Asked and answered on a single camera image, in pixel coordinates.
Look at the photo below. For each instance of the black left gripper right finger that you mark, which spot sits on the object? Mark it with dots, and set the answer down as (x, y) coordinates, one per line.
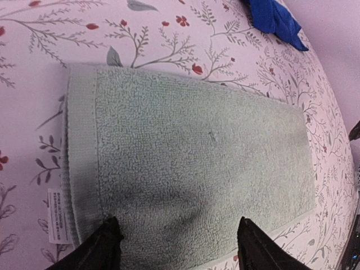
(257, 251)

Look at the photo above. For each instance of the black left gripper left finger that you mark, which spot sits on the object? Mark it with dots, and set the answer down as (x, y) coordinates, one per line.
(101, 251)

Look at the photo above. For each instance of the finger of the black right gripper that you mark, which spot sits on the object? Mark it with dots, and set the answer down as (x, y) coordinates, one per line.
(355, 132)

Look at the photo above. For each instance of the light green towel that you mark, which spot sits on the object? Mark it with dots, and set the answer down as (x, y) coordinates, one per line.
(178, 162)

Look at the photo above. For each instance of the white towel label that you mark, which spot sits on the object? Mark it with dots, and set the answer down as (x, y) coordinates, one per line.
(57, 224)

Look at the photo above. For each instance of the blue towel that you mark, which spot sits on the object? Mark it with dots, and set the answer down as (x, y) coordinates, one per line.
(271, 17)

